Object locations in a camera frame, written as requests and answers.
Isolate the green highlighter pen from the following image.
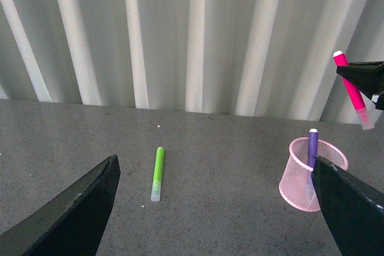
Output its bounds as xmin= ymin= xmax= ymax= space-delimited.
xmin=151 ymin=147 xmax=165 ymax=202

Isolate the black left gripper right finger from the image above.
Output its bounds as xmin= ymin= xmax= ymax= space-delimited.
xmin=311 ymin=156 xmax=383 ymax=255

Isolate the purple highlighter pen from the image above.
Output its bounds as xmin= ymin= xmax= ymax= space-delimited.
xmin=307 ymin=128 xmax=319 ymax=168

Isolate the pink mesh pen cup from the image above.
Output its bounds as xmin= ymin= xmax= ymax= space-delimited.
xmin=279 ymin=137 xmax=349 ymax=212

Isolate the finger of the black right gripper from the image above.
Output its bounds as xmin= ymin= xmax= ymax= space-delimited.
xmin=337 ymin=61 xmax=383 ymax=109

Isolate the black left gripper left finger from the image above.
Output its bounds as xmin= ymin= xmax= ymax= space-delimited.
xmin=1 ymin=155 xmax=121 ymax=255

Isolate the pink highlighter pen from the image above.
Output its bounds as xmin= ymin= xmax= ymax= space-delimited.
xmin=333 ymin=50 xmax=374 ymax=130

